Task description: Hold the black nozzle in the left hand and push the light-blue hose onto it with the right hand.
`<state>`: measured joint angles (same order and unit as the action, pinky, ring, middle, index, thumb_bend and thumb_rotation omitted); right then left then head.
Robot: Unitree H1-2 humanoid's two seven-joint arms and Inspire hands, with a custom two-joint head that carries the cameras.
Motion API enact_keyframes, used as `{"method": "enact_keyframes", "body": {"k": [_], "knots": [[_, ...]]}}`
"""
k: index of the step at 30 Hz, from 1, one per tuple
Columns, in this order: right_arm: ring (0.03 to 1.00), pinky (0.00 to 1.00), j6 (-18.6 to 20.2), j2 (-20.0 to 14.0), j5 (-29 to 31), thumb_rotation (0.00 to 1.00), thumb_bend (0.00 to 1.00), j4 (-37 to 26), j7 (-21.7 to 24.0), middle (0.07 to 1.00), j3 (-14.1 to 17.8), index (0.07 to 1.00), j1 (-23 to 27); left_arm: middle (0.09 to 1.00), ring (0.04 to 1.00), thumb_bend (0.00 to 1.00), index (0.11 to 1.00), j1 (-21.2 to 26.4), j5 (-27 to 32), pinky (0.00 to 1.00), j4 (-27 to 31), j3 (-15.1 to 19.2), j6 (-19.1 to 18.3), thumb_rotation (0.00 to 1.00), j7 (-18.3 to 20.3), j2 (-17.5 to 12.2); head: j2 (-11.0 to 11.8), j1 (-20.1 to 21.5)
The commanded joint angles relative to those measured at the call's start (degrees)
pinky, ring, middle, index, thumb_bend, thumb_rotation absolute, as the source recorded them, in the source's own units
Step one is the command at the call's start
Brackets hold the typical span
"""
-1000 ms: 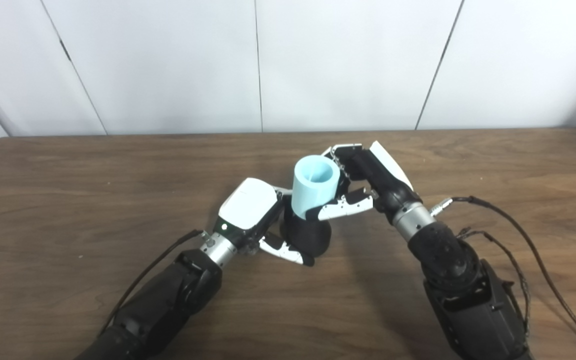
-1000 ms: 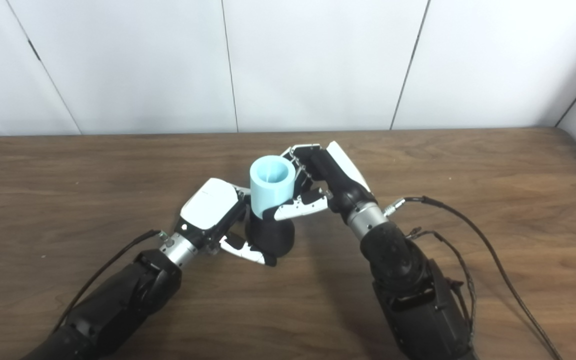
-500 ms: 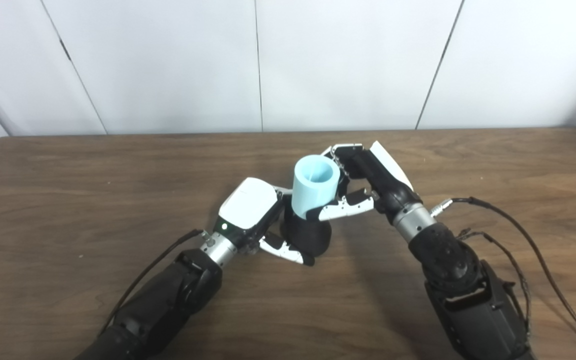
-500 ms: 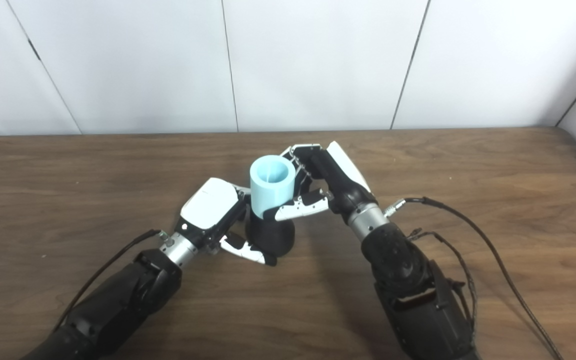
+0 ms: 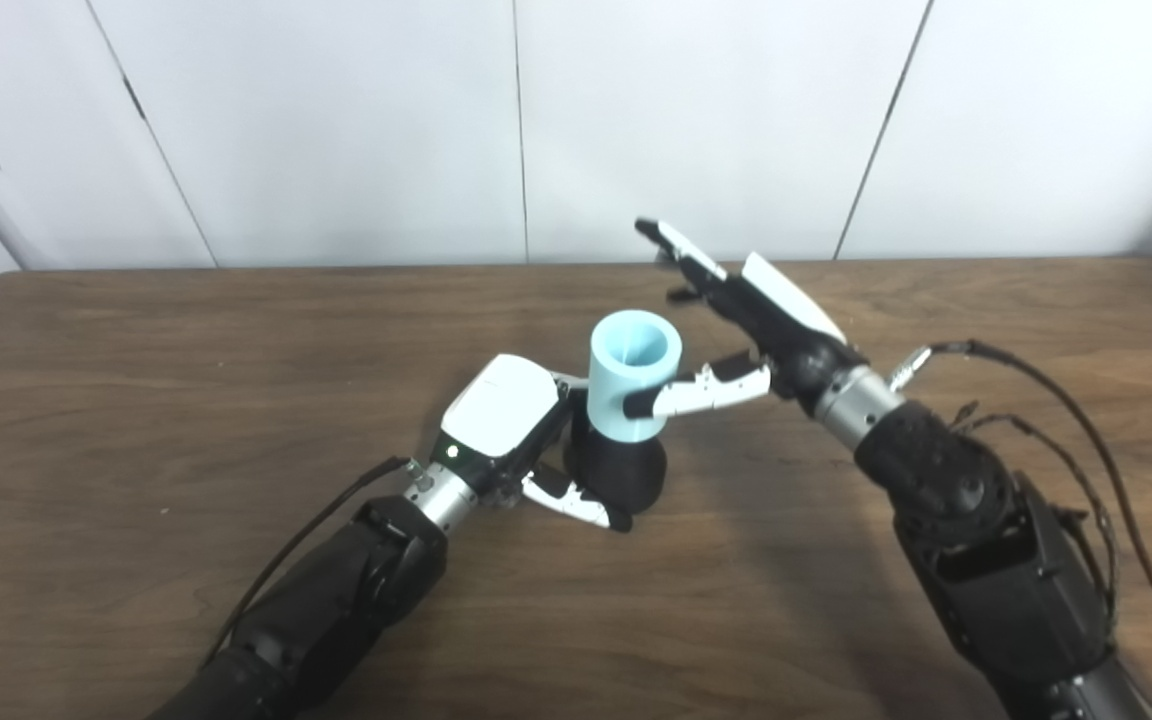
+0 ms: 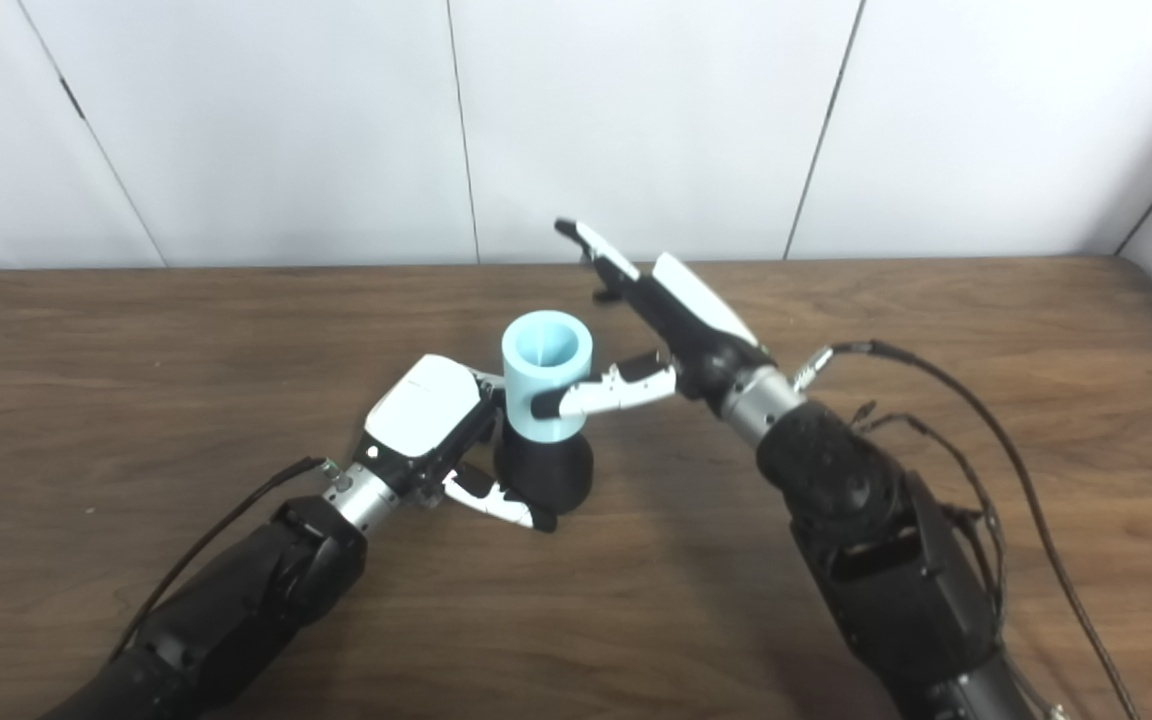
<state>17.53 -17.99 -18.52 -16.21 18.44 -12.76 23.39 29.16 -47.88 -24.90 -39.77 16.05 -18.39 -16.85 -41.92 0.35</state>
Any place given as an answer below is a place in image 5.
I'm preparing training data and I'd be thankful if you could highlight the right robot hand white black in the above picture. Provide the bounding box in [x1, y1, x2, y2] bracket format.
[623, 217, 867, 421]

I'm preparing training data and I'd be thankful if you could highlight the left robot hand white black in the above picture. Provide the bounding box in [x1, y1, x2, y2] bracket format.
[436, 353, 634, 533]

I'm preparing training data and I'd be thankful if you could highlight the light-blue hose piece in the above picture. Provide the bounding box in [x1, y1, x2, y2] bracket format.
[587, 310, 684, 443]

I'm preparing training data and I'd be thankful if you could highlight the black nozzle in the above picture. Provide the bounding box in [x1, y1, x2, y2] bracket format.
[563, 405, 669, 516]

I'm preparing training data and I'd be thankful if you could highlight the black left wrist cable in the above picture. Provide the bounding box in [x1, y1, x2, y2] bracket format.
[201, 456, 412, 666]

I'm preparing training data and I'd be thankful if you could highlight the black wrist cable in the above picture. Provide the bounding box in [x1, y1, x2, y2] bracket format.
[201, 456, 412, 666]
[886, 340, 1152, 701]

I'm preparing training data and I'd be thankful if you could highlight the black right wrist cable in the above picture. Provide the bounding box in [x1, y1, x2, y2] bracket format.
[886, 340, 1152, 701]

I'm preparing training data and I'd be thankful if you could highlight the braided right arm wire bundle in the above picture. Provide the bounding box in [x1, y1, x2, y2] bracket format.
[951, 402, 1122, 631]

